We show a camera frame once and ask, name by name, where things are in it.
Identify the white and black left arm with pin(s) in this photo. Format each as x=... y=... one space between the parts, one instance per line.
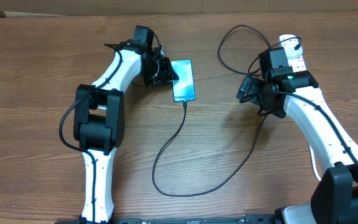
x=99 y=117

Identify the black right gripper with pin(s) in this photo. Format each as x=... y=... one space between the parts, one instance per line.
x=255 y=86

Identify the white USB wall charger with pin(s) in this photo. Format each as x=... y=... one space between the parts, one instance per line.
x=291 y=45

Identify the white power strip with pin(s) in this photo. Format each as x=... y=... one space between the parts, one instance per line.
x=297 y=63

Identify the black Samsung Galaxy smartphone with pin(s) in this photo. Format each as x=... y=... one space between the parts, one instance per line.
x=183 y=88

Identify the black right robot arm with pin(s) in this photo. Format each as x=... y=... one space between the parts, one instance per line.
x=281 y=91

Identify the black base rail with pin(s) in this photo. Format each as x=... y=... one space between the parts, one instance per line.
x=197 y=220

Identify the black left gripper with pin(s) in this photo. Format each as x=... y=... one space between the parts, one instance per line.
x=165 y=76

